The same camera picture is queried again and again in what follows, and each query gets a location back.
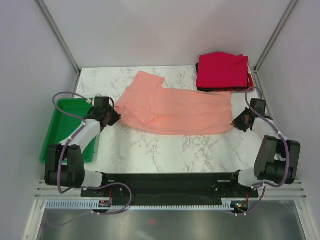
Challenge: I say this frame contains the pink t shirt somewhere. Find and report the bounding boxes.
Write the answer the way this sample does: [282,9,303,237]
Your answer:
[115,71,233,136]

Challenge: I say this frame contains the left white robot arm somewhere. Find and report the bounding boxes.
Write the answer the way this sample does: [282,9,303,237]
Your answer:
[44,96,121,197]

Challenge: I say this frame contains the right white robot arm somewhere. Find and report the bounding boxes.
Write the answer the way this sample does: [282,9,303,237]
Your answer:
[229,98,301,197]

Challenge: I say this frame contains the green plastic tray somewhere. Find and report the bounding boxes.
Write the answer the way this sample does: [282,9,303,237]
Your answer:
[40,98,99,164]

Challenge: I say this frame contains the folded red t shirt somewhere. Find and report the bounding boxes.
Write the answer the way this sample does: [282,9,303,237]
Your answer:
[196,51,249,89]

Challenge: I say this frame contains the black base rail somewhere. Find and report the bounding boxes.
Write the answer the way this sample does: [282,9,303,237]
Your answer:
[81,173,259,204]

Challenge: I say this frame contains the left aluminium frame post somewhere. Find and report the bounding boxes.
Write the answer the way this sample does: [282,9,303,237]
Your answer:
[37,0,82,76]

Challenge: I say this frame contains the aluminium frame post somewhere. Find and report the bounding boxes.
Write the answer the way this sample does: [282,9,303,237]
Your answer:
[253,0,300,73]
[37,0,82,76]

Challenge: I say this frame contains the white slotted cable duct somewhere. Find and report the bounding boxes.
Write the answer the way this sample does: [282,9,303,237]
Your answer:
[45,196,234,211]

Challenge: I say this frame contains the right aluminium frame post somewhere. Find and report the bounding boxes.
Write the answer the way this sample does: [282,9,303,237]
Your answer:
[253,0,300,73]

